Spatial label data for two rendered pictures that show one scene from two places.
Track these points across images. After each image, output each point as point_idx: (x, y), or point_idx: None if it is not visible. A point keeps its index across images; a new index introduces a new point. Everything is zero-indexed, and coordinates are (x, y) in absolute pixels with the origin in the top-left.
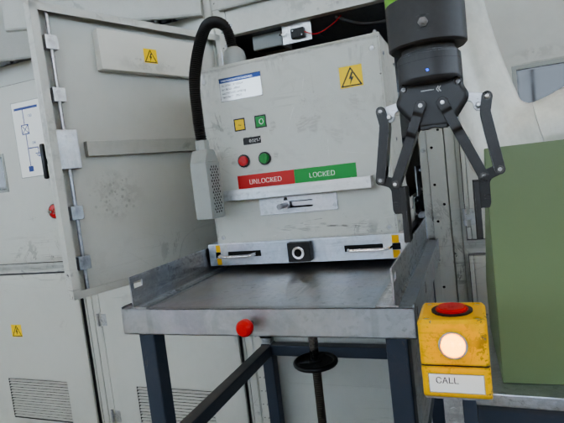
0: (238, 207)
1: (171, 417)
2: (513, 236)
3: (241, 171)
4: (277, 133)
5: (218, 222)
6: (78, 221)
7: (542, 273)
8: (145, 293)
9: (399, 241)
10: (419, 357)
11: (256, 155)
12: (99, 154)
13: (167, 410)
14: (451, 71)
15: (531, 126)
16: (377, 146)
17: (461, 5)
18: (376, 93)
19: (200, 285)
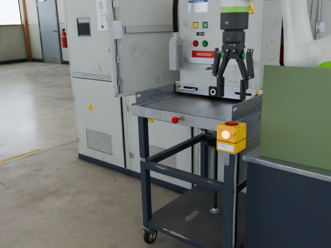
0: (190, 65)
1: (147, 152)
2: (269, 101)
3: (193, 48)
4: (212, 32)
5: (181, 71)
6: (119, 63)
7: (278, 116)
8: (142, 99)
9: (259, 93)
10: (249, 145)
11: (201, 41)
12: (130, 32)
13: (145, 148)
14: (236, 41)
15: (306, 52)
16: (256, 46)
17: (243, 17)
18: (259, 19)
19: (166, 100)
